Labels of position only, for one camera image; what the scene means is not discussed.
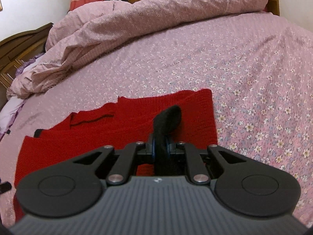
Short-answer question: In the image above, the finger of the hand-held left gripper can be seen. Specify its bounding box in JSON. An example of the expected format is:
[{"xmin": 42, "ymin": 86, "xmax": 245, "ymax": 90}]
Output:
[{"xmin": 0, "ymin": 181, "xmax": 12, "ymax": 194}]

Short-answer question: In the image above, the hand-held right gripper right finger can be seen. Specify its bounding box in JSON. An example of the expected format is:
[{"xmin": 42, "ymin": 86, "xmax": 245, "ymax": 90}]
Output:
[{"xmin": 166, "ymin": 137, "xmax": 247, "ymax": 185}]

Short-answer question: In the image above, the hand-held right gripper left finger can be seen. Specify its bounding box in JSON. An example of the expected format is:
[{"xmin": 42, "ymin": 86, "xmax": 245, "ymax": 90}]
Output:
[{"xmin": 73, "ymin": 137, "xmax": 156, "ymax": 185}]

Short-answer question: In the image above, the red knit cardigan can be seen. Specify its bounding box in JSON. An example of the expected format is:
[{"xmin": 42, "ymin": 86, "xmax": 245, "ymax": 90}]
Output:
[{"xmin": 13, "ymin": 89, "xmax": 219, "ymax": 222}]

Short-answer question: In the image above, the lavender pillow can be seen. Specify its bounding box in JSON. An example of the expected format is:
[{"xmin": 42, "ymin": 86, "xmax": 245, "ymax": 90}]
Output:
[{"xmin": 0, "ymin": 97, "xmax": 25, "ymax": 139}]

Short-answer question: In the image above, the purple ruffled pillow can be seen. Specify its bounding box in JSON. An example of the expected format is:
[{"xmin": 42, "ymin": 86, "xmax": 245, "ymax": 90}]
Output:
[{"xmin": 16, "ymin": 53, "xmax": 46, "ymax": 80}]

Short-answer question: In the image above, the pink quilt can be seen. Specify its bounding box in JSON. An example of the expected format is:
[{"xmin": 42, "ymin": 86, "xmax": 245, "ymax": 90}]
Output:
[{"xmin": 6, "ymin": 0, "xmax": 269, "ymax": 100}]

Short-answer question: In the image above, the wooden headboard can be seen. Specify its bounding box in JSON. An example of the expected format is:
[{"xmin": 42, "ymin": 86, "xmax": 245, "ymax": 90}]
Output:
[{"xmin": 0, "ymin": 23, "xmax": 54, "ymax": 103}]

